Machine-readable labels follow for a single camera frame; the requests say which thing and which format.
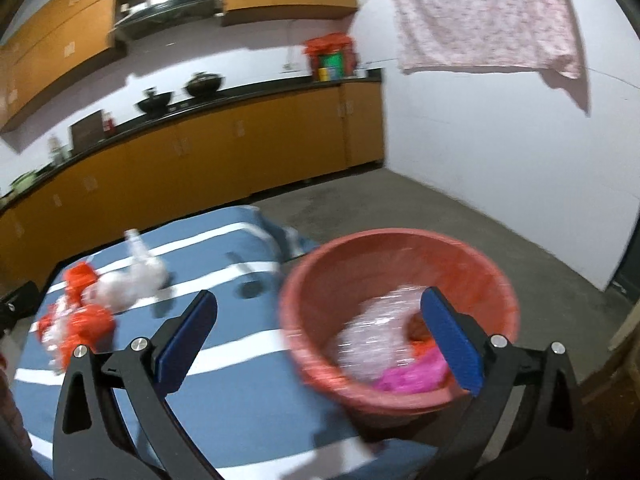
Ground pink plastic bag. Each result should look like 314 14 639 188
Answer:
373 356 449 394

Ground small orange plastic bag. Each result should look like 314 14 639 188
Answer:
63 261 99 307

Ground large orange plastic bag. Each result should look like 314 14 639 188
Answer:
36 302 116 373

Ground white plastic bag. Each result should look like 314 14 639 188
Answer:
81 257 169 314

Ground large clear bubble wrap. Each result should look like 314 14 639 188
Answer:
326 285 424 384

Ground clear plastic bag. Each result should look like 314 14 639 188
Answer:
125 229 150 264

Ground red plastic trash basket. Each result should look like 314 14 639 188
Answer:
279 228 520 419

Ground lower wooden kitchen cabinets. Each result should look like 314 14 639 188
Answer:
1 73 384 290

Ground wooden kitchen cabinets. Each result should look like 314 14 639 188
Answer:
1 0 359 131
1 73 384 290

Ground upper wooden kitchen cabinets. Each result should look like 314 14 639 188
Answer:
1 0 359 131

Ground blue white striped tablecloth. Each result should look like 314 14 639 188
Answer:
12 204 442 480

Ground green basin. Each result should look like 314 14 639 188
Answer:
11 171 37 195

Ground clear glass jar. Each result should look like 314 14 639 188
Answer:
48 134 70 167

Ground dark cutting board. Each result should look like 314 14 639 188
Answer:
70 110 105 155

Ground red bottle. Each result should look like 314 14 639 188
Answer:
103 112 116 138

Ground black wok with utensil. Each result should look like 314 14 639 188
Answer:
136 87 172 116

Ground black lidded pot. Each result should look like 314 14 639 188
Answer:
184 72 224 100

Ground red bag with groceries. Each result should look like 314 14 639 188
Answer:
304 32 357 81

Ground steel range hood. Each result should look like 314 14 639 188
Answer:
110 0 224 42

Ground pink floral hanging cloth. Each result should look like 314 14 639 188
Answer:
392 0 582 80

